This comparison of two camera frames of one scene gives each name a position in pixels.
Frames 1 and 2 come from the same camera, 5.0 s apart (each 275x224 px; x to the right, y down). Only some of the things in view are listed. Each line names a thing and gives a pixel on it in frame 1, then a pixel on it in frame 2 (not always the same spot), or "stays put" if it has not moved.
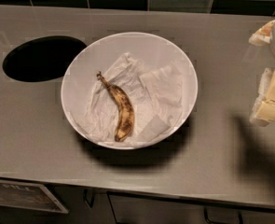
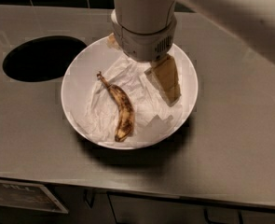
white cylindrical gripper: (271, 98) -> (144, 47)
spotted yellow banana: (127, 110) stays put
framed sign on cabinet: (24, 195) stays put
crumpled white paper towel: (157, 98) stays put
